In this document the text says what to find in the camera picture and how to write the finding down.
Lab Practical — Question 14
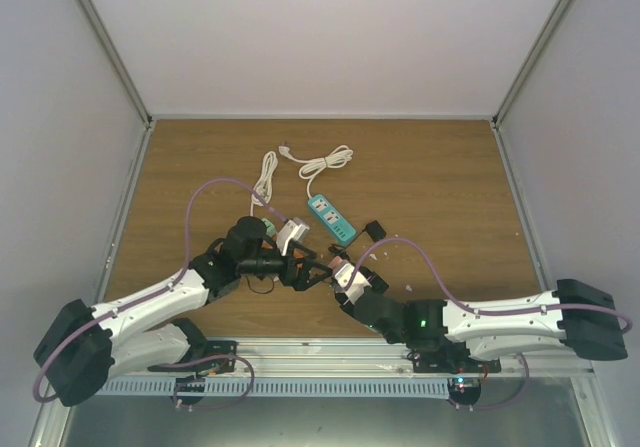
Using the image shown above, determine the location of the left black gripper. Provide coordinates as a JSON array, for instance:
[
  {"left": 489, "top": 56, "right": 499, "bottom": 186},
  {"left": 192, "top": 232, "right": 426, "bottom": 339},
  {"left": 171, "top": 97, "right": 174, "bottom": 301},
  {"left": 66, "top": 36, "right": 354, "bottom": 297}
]
[{"left": 240, "top": 240, "right": 333, "bottom": 291}]

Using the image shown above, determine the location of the green charger plug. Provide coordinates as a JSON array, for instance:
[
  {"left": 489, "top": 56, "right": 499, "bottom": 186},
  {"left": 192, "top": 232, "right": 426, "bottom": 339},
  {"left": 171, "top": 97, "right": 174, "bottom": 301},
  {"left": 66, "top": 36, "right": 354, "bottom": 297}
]
[{"left": 261, "top": 218, "right": 277, "bottom": 237}]

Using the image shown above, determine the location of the teal power strip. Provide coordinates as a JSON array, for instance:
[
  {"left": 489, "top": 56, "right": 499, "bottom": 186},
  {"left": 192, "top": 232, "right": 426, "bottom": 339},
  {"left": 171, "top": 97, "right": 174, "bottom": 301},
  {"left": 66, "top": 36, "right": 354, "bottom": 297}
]
[{"left": 307, "top": 194, "right": 356, "bottom": 246}]

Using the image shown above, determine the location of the white orange-strip cord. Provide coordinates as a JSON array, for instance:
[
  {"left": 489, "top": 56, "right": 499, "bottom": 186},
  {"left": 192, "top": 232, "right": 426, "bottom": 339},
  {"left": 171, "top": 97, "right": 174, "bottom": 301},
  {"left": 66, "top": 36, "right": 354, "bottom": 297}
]
[{"left": 248, "top": 150, "right": 279, "bottom": 216}]

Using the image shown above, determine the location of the white teal-strip cord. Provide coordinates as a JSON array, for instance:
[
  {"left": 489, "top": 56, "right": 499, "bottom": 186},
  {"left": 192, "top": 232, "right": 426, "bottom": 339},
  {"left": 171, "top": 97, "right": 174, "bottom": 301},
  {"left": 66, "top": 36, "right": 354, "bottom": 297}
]
[{"left": 277, "top": 140, "right": 355, "bottom": 198}]

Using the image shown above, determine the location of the orange power strip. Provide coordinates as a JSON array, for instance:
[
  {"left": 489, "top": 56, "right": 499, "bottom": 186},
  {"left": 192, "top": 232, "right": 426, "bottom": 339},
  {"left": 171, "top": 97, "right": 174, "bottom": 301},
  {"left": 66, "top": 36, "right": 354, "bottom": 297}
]
[{"left": 293, "top": 248, "right": 315, "bottom": 276}]

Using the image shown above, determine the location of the pink charger plug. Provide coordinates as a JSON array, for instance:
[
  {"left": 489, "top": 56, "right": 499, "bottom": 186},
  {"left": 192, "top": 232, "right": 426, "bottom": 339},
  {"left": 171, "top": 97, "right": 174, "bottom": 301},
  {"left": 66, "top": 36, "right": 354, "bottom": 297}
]
[{"left": 328, "top": 256, "right": 344, "bottom": 269}]

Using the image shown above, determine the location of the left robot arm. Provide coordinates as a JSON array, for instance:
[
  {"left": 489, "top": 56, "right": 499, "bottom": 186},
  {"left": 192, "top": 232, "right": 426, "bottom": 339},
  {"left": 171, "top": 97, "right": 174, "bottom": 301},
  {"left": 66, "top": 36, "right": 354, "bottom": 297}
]
[{"left": 32, "top": 216, "right": 332, "bottom": 407}]

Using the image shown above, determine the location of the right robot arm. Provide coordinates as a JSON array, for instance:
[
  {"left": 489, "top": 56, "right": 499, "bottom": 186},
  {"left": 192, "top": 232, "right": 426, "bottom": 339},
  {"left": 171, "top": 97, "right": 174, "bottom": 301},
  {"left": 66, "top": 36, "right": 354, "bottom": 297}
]
[{"left": 332, "top": 261, "right": 628, "bottom": 372}]

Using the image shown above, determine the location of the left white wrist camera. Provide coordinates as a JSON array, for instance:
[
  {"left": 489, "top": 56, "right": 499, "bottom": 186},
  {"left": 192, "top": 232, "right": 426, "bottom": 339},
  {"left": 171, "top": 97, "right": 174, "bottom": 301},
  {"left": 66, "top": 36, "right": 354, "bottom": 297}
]
[{"left": 276, "top": 217, "right": 310, "bottom": 255}]

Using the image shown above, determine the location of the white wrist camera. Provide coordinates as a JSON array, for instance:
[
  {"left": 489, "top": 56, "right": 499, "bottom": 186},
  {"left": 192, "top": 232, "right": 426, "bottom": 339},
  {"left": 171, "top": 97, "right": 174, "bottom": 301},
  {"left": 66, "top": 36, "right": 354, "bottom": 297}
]
[
  {"left": 276, "top": 217, "right": 310, "bottom": 255},
  {"left": 332, "top": 259, "right": 371, "bottom": 305}
]

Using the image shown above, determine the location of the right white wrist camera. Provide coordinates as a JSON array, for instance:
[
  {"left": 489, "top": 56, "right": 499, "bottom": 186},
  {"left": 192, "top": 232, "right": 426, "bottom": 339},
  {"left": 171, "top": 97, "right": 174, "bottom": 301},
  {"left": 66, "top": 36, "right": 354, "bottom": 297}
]
[{"left": 332, "top": 259, "right": 371, "bottom": 305}]

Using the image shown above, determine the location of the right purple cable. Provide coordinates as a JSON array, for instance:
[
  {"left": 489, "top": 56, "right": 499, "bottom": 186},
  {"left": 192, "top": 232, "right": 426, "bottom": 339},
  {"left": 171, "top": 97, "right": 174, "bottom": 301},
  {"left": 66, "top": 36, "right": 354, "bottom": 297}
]
[{"left": 352, "top": 238, "right": 634, "bottom": 341}]

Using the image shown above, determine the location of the purple cable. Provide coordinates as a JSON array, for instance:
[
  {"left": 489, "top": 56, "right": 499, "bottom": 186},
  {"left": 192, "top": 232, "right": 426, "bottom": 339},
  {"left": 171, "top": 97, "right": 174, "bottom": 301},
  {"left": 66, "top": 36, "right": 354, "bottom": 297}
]
[
  {"left": 32, "top": 179, "right": 289, "bottom": 403},
  {"left": 352, "top": 238, "right": 634, "bottom": 341}
]

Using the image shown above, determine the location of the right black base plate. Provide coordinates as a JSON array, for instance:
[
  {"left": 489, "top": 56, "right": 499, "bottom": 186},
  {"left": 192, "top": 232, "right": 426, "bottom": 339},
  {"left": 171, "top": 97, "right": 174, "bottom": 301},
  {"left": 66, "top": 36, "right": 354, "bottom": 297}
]
[{"left": 409, "top": 339, "right": 501, "bottom": 408}]

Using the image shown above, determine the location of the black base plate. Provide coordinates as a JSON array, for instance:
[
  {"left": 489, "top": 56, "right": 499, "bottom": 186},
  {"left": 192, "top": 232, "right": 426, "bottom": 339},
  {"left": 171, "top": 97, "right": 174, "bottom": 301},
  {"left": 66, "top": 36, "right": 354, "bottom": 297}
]
[
  {"left": 147, "top": 340, "right": 238, "bottom": 407},
  {"left": 409, "top": 339, "right": 501, "bottom": 408}
]

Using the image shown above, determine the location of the aluminium front rail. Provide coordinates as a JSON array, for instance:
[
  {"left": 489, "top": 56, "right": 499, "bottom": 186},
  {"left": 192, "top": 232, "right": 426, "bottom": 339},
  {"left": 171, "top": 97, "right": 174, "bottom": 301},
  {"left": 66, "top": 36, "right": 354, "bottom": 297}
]
[{"left": 55, "top": 334, "right": 594, "bottom": 379}]

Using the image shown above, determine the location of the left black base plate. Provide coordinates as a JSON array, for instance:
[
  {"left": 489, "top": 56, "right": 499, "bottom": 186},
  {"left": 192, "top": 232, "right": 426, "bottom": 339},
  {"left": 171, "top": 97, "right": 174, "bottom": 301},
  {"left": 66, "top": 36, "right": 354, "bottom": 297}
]
[{"left": 147, "top": 340, "right": 238, "bottom": 407}]

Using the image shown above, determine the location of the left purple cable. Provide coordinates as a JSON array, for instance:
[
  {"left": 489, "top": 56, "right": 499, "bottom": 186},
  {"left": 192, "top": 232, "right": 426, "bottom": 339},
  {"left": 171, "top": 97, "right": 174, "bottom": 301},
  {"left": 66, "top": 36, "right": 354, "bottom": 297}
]
[{"left": 32, "top": 179, "right": 289, "bottom": 403}]

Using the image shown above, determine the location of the grey slotted cable duct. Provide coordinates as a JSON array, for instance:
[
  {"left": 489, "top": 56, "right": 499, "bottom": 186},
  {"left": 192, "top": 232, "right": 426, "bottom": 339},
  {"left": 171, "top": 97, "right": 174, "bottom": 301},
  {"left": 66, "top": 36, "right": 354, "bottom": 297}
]
[{"left": 99, "top": 376, "right": 449, "bottom": 399}]

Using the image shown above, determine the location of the left aluminium frame post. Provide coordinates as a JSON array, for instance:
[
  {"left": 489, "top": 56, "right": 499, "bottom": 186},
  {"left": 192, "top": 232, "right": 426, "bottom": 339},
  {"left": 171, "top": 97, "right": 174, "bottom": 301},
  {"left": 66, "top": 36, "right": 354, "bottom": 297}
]
[{"left": 76, "top": 0, "right": 153, "bottom": 130}]

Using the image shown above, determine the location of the aluminium frame post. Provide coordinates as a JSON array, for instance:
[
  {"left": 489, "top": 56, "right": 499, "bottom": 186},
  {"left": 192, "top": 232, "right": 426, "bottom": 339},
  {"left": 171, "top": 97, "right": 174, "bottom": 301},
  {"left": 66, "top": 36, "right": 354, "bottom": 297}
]
[
  {"left": 491, "top": 0, "right": 576, "bottom": 130},
  {"left": 76, "top": 0, "right": 153, "bottom": 130}
]

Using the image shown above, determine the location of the right aluminium frame post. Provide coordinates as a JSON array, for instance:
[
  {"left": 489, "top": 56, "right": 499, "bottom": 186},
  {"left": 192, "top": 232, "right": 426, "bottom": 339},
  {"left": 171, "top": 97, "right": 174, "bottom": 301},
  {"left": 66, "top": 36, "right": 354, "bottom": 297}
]
[{"left": 491, "top": 0, "right": 576, "bottom": 130}]

